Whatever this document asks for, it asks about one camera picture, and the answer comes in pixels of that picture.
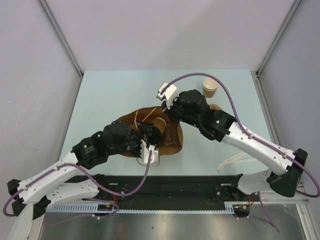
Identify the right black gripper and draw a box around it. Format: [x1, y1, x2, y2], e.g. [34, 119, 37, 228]
[162, 94, 201, 128]

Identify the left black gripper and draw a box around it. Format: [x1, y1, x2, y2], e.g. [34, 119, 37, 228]
[108, 121, 154, 157]

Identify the black plastic cup lid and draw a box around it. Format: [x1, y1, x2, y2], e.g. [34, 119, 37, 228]
[148, 126, 162, 145]

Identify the brown paper coffee cup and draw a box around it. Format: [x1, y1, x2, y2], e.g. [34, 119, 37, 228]
[151, 117, 167, 136]

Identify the brown pulp cup carrier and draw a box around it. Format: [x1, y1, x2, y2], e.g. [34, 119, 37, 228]
[159, 122, 183, 146]
[209, 104, 223, 111]

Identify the brown paper bag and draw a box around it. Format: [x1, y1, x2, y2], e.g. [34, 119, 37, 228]
[114, 106, 183, 157]

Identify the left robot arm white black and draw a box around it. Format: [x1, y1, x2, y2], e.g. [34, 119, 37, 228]
[3, 120, 162, 220]

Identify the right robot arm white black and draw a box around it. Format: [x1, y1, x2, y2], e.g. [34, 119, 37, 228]
[157, 89, 307, 201]

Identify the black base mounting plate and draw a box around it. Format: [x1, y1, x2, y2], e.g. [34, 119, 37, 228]
[72, 174, 292, 207]

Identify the white round object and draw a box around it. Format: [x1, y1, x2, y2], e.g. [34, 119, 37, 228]
[7, 204, 34, 240]

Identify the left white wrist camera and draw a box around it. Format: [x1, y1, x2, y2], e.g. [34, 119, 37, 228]
[140, 140, 159, 164]

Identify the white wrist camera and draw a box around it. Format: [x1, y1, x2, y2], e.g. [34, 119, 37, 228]
[140, 140, 159, 164]
[156, 82, 179, 110]

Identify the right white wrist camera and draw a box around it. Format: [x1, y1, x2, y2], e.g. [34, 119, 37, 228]
[156, 82, 179, 110]

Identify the white slotted cable duct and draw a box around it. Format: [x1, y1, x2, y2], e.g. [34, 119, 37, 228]
[46, 202, 251, 216]

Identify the aluminium frame rail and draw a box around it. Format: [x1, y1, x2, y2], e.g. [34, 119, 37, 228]
[260, 190, 308, 204]

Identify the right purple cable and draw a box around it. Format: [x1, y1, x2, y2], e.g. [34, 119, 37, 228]
[159, 72, 320, 233]

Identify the purple cable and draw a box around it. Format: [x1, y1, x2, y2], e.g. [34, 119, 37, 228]
[2, 149, 153, 226]
[159, 72, 320, 233]

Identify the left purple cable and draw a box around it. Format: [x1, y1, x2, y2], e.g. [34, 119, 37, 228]
[2, 149, 153, 226]

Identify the right aluminium corner post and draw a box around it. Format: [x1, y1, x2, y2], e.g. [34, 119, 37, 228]
[255, 0, 304, 77]

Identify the aluminium corner post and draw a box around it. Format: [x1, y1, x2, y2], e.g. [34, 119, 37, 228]
[36, 0, 84, 77]
[255, 0, 304, 77]

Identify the left aluminium corner post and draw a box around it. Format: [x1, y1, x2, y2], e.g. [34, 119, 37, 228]
[36, 0, 84, 77]

